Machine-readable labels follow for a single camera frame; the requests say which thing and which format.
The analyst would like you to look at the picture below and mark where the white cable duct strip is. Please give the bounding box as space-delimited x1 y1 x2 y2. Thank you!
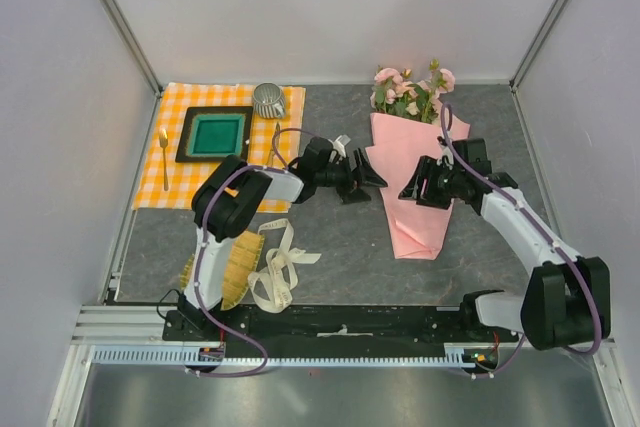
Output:
92 345 475 369

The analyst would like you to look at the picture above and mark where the cream rose stem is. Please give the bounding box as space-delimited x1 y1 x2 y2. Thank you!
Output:
370 85 410 118

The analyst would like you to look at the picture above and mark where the grey striped mug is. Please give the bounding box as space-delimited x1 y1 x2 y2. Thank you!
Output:
252 83 286 119

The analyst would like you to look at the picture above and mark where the right aluminium frame post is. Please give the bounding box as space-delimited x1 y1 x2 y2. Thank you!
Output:
509 0 570 92

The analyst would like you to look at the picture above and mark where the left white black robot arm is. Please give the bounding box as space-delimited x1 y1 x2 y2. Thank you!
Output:
177 137 388 340

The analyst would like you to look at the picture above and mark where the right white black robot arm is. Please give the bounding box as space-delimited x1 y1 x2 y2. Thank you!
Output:
398 139 611 352

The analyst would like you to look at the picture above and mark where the aluminium frame post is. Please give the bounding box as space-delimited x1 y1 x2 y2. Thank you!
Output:
509 0 570 92
99 0 163 98

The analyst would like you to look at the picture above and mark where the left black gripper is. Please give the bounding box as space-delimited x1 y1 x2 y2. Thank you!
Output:
315 149 386 205

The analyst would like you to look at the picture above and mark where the orange white checkered cloth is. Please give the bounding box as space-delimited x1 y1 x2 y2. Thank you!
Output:
132 82 306 210

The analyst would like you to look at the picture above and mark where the black green square plate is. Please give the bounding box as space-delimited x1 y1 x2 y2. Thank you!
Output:
175 106 253 163

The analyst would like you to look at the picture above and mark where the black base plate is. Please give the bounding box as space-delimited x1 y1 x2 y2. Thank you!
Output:
162 302 519 359

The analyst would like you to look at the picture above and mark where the pink wrapping paper sheet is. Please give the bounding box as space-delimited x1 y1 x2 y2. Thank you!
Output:
363 112 471 261

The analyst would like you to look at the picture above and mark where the peach rose stem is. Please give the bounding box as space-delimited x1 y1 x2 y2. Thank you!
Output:
400 93 441 124

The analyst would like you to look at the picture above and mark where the woven bamboo mat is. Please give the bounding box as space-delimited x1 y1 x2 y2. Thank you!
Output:
181 228 264 311

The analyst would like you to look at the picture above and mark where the pink rose stem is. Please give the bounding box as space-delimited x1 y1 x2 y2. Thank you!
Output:
374 67 416 97
415 58 456 108

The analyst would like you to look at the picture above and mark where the cream ribbon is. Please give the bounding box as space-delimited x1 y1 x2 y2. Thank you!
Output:
248 218 321 314

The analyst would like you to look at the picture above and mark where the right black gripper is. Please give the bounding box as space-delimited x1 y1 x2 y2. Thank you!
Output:
398 155 466 210

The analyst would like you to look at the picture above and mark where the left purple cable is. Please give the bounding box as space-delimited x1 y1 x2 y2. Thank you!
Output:
193 127 321 379

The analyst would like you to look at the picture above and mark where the gold spoon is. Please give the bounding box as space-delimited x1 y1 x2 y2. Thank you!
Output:
158 127 169 192

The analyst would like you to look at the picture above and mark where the left aluminium frame post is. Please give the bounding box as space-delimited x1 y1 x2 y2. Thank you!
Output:
99 0 163 98

